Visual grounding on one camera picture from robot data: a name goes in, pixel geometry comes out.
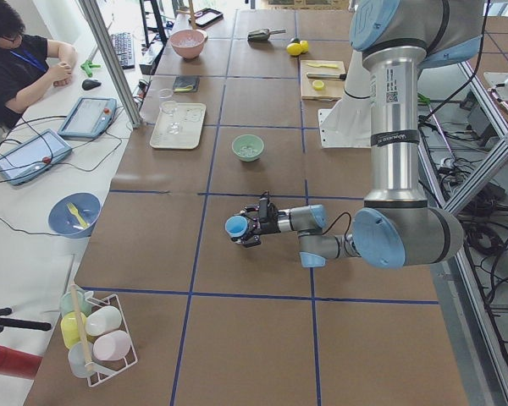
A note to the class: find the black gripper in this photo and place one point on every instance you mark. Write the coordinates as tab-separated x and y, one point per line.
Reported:
267	226

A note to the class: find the light blue plastic cup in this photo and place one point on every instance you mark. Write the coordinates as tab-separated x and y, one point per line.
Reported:
236	227

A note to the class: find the light green bowl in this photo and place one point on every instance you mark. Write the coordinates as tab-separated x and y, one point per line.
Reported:
247	139

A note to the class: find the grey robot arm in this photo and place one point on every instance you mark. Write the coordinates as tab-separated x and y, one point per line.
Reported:
395	41

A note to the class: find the ice cubes in green bowl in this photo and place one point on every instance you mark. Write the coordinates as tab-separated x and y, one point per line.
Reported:
248	151

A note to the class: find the blue bowl with fork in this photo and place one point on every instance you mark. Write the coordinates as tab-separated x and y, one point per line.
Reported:
62	222

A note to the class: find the steel ice scoop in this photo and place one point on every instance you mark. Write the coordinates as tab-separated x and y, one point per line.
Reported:
263	34

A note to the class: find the pink bowl of ice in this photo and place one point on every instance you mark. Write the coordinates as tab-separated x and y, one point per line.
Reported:
188	44

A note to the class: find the cream bear tray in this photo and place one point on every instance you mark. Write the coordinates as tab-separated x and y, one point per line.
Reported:
191	117

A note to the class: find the clear wine glass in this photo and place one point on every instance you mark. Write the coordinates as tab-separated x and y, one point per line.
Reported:
169	109

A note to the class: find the half lemon slice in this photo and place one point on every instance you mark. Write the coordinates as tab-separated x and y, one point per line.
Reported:
318	85

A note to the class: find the small glass dish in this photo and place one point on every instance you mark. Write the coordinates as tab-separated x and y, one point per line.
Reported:
165	94

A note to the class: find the grey yellow folded cloth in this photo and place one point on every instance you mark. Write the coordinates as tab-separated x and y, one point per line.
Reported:
186	84

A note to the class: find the wooden cutting board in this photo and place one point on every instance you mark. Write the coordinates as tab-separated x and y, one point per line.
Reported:
322	80

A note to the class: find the white cup in rack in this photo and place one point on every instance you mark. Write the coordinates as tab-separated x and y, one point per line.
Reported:
105	319

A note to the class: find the yellow plastic knife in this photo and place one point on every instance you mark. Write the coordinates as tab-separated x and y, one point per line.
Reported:
323	65

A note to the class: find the yellow lemon front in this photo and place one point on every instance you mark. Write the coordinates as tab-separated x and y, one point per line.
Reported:
294	49

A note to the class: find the yellow lemon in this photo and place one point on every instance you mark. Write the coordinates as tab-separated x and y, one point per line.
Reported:
304	46
294	49

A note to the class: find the yellow plastic fork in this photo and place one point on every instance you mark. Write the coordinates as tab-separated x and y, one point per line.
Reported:
74	211

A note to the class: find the pink cup in rack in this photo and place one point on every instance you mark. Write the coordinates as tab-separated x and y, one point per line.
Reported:
112	346

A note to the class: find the yellow lemon back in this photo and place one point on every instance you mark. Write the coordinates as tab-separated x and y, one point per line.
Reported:
304	46

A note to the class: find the far teach pendant tablet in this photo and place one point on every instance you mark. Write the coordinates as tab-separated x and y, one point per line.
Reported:
88	118

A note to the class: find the teach pendant tablet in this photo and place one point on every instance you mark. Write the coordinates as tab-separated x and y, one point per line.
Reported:
33	157
88	118

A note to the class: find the green cup in rack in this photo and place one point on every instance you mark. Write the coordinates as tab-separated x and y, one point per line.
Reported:
83	297

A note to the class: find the yellow cup in rack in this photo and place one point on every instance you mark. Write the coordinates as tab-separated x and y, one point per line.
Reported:
69	330

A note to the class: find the black computer mouse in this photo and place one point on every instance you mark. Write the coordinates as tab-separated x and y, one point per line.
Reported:
90	84

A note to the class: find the grey cup in rack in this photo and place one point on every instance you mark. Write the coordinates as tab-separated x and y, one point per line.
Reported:
77	362

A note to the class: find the black keyboard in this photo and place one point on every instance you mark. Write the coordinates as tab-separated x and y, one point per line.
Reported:
122	43

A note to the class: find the near teach pendant tablet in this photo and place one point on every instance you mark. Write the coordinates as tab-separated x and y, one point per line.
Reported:
33	157

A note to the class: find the green clip tool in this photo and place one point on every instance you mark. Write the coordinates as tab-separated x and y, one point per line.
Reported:
88	66

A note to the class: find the seated person black shirt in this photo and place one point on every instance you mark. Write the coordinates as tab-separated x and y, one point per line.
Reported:
29	66

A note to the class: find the red cylinder bottle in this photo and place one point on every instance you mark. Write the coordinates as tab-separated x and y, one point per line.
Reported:
18	363

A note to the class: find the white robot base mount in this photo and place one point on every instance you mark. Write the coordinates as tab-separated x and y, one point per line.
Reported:
347	124

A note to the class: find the white wire cup rack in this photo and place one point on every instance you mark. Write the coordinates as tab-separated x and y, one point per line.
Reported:
106	370

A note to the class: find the wooden rack handle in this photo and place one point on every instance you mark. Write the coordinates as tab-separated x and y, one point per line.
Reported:
89	364

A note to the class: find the aluminium frame post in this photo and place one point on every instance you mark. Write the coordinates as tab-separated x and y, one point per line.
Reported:
96	22

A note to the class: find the black tripod handle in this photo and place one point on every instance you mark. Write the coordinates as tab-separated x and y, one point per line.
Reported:
5	321

